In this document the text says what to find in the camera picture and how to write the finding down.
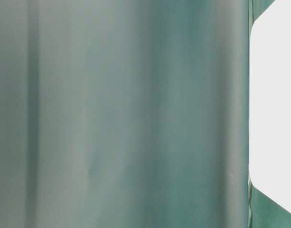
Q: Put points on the green table cloth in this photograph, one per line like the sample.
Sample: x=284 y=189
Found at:
x=128 y=114

